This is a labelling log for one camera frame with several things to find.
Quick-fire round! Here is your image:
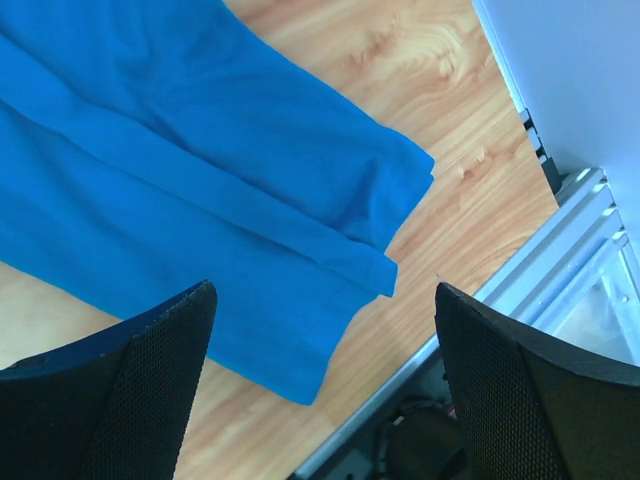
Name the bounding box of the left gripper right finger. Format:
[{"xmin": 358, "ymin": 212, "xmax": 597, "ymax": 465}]
[{"xmin": 435, "ymin": 283, "xmax": 639, "ymax": 479}]

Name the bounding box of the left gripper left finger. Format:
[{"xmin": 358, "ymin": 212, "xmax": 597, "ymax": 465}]
[{"xmin": 1, "ymin": 281, "xmax": 217, "ymax": 479}]

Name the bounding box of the blue t shirt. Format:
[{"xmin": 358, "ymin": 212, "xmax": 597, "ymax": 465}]
[{"xmin": 1, "ymin": 1, "xmax": 434, "ymax": 405}]

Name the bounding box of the aluminium frame rail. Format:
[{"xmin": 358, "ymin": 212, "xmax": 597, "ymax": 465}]
[{"xmin": 293, "ymin": 168, "xmax": 639, "ymax": 479}]

